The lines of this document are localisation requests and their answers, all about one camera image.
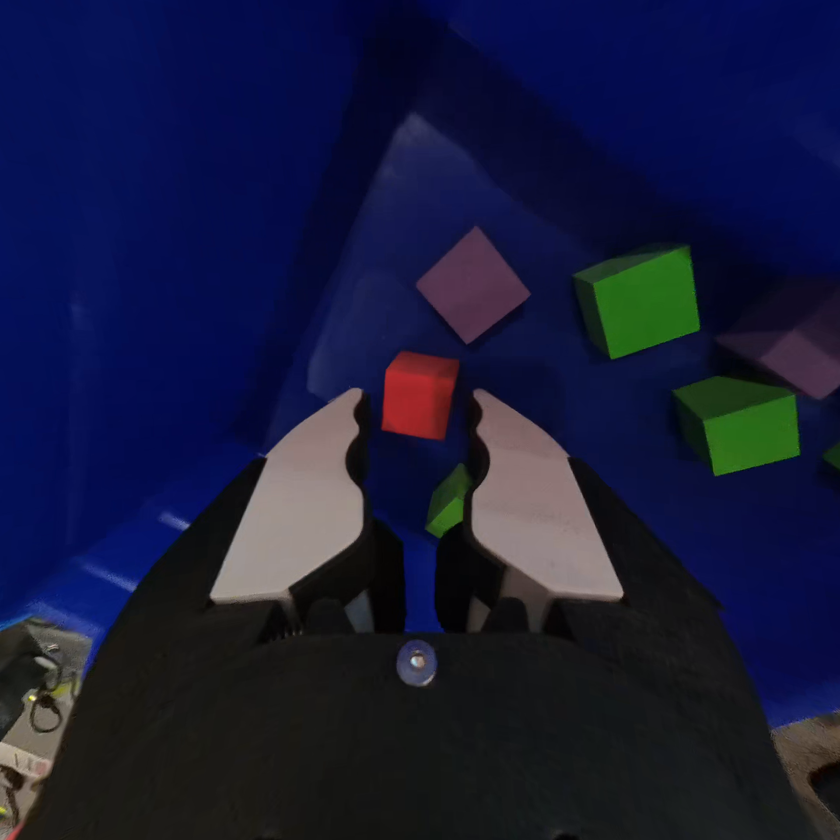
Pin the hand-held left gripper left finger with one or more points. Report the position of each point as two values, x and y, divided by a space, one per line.
295 512

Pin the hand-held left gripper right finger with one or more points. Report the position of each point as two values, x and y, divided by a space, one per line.
538 518

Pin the red cube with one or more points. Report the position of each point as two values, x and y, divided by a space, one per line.
420 394

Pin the green cube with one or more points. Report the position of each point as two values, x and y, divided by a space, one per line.
833 456
449 502
640 302
738 426

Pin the purple cube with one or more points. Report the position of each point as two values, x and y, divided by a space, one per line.
787 341
472 285

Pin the blue plastic bin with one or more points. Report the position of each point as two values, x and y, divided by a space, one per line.
197 197

